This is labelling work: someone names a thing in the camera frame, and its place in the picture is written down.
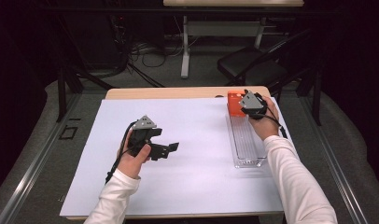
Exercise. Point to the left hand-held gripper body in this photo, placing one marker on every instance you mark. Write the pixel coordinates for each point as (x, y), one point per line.
(144, 123)

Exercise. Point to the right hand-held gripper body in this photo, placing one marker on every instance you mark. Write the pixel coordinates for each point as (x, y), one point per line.
(251, 101)

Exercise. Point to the orange pen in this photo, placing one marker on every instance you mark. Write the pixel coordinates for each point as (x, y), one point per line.
(234, 104)

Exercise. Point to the clear plastic container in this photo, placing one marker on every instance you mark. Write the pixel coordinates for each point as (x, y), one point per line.
(246, 146)

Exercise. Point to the person's right hand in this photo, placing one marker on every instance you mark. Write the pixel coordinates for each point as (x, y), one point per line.
(267, 126)

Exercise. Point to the person's left hand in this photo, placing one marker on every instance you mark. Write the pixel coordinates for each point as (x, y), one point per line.
(131, 165)

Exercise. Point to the black folding chair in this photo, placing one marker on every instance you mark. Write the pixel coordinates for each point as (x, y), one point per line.
(253, 65)

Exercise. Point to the white table mat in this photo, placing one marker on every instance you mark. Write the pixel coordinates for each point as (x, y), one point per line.
(193, 186)

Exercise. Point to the white-legged desk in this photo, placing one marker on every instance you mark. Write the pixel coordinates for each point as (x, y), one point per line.
(221, 29)

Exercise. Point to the black stand legs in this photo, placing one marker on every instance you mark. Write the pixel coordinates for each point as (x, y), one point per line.
(69, 77)

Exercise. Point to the black stand post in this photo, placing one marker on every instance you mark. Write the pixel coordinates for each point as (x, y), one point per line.
(316, 96)

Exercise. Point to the grey metal floor rail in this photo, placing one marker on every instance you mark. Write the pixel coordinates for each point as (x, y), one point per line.
(340, 174)
(29, 168)

